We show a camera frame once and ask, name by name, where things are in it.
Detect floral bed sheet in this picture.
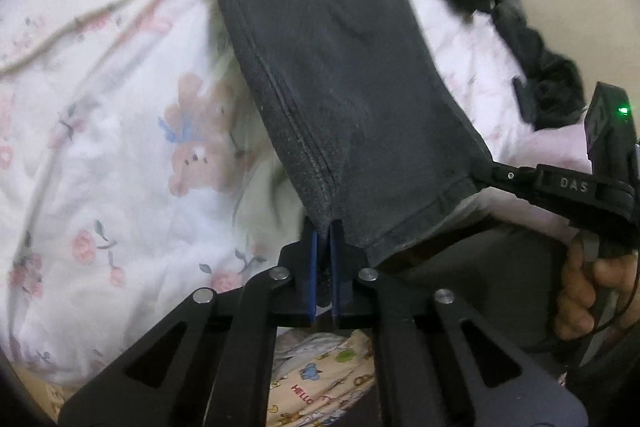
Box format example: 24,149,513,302
0,0,597,389

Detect person's right hand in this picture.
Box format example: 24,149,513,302
554,238,640,343

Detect dark grey crumpled cloth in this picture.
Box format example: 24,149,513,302
492,0,587,131

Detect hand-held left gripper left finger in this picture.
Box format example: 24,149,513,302
57,216,332,427

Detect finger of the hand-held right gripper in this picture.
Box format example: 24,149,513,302
471,161,539,204

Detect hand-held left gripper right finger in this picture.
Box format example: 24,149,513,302
330,219,592,427

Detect dark grey pants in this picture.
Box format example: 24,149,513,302
192,0,494,266

